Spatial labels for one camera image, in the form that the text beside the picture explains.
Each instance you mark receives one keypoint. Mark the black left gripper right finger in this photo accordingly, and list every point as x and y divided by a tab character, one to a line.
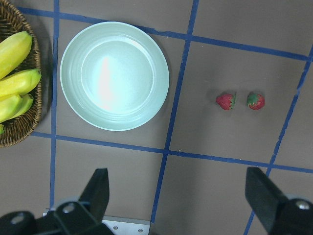
278	213

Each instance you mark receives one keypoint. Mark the red strawberry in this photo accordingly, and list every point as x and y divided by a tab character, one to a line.
226	101
255	101

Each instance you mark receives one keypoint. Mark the wicker basket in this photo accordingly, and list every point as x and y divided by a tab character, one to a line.
12	21

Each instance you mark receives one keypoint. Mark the light green plate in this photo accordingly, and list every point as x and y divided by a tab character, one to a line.
114	76

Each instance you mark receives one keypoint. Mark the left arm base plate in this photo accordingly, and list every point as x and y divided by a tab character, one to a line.
126	226

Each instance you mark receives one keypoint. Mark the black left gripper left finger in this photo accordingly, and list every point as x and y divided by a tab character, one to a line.
81	217

